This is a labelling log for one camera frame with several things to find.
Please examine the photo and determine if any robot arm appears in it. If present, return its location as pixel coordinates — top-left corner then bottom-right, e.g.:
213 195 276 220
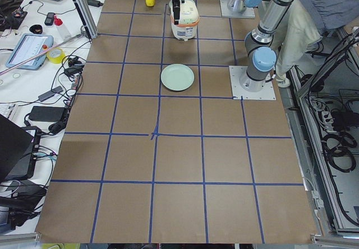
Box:
239 0 293 92
227 0 262 12

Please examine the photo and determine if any white rice cooker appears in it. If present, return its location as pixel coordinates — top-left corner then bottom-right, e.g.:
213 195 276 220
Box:
169 0 200 41

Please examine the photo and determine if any yellow lemon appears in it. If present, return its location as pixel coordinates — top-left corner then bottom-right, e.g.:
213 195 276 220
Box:
145 0 155 7

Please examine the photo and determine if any left green plate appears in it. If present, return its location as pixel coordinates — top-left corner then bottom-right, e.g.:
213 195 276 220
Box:
160 64 195 91

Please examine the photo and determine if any red capped spray bottle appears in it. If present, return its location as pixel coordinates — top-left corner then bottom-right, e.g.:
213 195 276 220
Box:
54 15 71 40

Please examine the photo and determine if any black phone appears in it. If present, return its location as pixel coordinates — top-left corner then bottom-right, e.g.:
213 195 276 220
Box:
44 12 55 26

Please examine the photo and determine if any yellow tape roll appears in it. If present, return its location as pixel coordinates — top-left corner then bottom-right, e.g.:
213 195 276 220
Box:
46 48 66 64

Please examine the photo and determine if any person in beige trousers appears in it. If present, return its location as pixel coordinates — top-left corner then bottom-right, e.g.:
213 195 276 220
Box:
271 0 358 88

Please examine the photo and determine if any blue tablet near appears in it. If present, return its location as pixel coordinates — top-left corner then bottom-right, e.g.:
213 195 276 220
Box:
6 33 54 70

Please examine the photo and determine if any black power adapter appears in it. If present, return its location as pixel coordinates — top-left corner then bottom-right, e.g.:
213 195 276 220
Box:
29 106 65 122

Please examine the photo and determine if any black laptop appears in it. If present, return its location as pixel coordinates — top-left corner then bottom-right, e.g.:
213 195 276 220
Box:
1 116 41 182

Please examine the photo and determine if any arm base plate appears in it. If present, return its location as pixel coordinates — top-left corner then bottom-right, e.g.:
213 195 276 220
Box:
229 66 276 100
220 0 255 19

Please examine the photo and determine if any aluminium frame post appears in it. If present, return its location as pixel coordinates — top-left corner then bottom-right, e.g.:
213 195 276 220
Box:
72 0 98 39

